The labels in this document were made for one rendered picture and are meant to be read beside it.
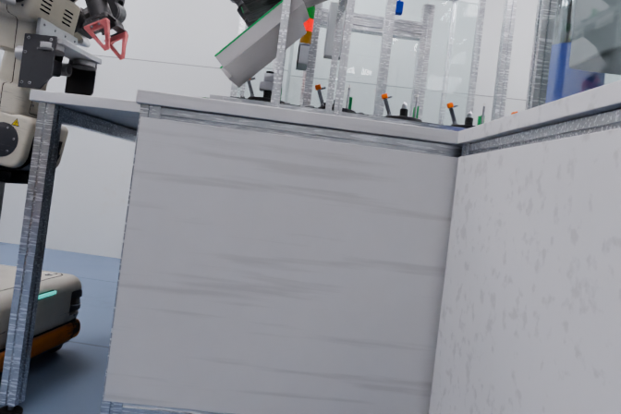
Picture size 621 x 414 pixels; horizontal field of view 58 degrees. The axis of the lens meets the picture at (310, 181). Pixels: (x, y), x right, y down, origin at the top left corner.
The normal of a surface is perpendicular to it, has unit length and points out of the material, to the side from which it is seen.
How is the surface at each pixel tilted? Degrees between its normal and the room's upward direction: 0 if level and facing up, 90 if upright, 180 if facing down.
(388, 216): 90
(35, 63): 90
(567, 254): 90
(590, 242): 90
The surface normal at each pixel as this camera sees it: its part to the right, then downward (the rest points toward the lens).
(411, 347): 0.06, -0.01
